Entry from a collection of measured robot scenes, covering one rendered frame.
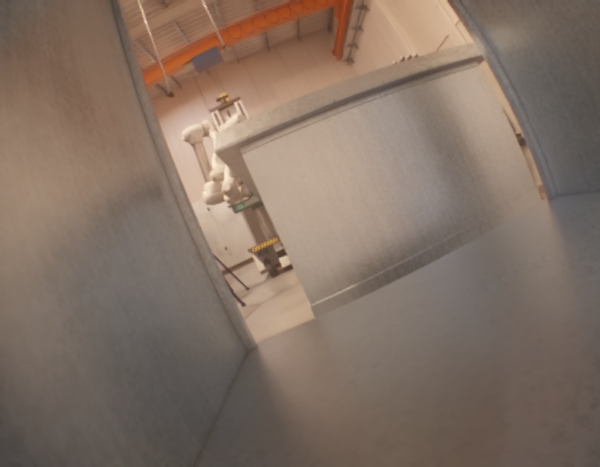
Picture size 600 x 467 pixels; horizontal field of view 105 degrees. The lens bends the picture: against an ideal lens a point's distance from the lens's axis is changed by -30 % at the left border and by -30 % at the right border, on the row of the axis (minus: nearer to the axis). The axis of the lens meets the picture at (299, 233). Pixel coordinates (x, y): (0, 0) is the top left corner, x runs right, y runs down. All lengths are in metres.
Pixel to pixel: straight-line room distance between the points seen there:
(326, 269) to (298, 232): 0.13
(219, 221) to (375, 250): 8.00
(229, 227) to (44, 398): 8.54
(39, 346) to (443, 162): 1.02
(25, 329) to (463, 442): 0.35
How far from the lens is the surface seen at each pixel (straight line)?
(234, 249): 8.74
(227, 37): 11.02
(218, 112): 3.42
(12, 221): 0.33
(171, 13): 10.78
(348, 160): 0.94
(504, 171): 1.16
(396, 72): 1.04
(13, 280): 0.30
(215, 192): 2.92
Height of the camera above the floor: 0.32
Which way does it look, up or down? 1 degrees down
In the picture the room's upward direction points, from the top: 25 degrees counter-clockwise
